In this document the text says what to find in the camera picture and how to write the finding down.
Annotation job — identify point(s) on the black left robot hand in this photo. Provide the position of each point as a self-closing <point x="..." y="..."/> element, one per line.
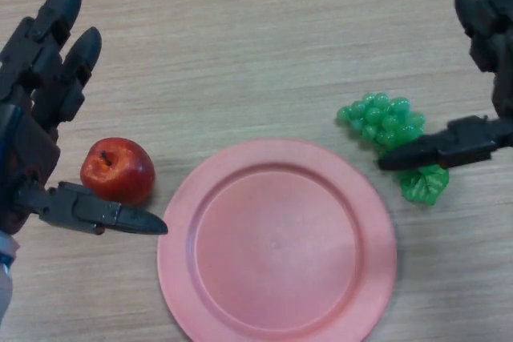
<point x="32" y="125"/>

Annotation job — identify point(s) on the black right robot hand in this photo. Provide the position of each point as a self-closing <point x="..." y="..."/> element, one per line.
<point x="465" y="143"/>

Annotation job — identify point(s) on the green grape bunch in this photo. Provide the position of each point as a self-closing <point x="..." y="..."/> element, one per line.
<point x="380" y="117"/>

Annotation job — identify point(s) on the pink round plate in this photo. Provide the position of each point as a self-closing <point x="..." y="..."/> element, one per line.
<point x="276" y="246"/>

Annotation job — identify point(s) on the red apple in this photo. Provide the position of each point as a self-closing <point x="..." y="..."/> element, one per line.
<point x="120" y="170"/>

